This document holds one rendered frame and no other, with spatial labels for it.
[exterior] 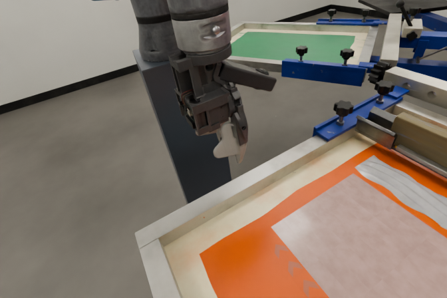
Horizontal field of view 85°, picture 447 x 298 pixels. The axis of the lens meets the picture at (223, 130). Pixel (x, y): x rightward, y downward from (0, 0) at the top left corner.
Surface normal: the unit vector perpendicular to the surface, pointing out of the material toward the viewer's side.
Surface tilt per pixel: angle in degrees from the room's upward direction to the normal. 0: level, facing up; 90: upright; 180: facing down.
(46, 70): 90
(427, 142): 90
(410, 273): 0
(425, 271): 0
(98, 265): 0
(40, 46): 90
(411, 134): 90
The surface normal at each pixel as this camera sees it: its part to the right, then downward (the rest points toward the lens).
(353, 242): -0.12, -0.78
